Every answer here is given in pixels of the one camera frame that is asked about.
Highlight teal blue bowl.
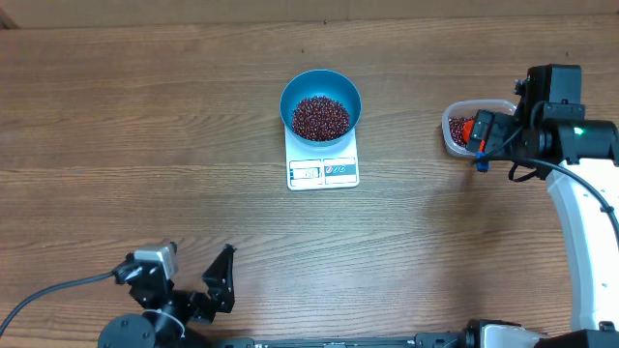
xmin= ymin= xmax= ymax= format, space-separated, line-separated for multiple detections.
xmin=280 ymin=70 xmax=363 ymax=147

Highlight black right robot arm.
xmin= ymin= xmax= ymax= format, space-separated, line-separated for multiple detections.
xmin=445 ymin=64 xmax=618 ymax=348

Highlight clear plastic container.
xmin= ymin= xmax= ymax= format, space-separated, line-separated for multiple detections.
xmin=441 ymin=99 xmax=516 ymax=158

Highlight red measuring scoop blue handle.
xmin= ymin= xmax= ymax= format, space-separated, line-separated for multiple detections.
xmin=461 ymin=119 xmax=489 ymax=173

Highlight white digital kitchen scale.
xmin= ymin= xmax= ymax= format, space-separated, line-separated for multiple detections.
xmin=284 ymin=129 xmax=360 ymax=191

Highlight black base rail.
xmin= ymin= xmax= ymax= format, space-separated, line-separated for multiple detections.
xmin=212 ymin=320 xmax=481 ymax=348

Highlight red beans in bowl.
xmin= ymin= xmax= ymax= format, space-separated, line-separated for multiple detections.
xmin=291 ymin=96 xmax=350 ymax=142

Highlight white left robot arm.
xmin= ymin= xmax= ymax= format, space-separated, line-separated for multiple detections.
xmin=98 ymin=242 xmax=236 ymax=348

